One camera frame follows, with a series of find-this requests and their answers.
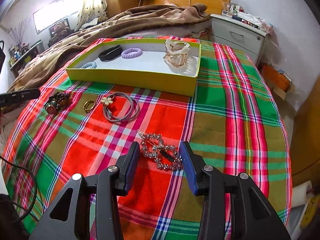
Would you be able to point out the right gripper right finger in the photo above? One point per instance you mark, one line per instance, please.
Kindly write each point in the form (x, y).
(252, 215)

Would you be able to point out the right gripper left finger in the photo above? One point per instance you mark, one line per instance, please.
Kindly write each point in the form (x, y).
(67, 217)

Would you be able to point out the rhinestone hair clip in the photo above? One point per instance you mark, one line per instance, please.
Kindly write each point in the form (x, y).
(165, 156)

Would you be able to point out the red green plaid cloth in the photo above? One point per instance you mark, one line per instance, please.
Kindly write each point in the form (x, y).
(83, 127)

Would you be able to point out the teddy bear picture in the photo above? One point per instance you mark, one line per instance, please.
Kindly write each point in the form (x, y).
(59, 31)

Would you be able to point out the wooden door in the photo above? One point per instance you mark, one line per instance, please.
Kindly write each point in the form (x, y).
(304, 149)

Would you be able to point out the black wristband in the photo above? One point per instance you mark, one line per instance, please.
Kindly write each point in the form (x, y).
(111, 53)

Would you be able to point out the yellow-green shallow box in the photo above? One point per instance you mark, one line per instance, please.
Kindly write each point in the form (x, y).
(149, 70)

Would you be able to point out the spotted curtain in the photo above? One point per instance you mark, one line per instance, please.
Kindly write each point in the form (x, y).
(89, 10)

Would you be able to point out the brown patterned blanket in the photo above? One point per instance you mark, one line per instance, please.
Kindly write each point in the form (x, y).
(146, 17)

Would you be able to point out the translucent beige claw clip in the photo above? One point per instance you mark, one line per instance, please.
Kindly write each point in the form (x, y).
(176, 52)

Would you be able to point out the white bedside drawer cabinet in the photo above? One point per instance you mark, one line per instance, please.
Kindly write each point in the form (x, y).
(238, 35)

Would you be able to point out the clutter on bedside cabinet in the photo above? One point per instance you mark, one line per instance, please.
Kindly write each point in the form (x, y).
(236, 12)

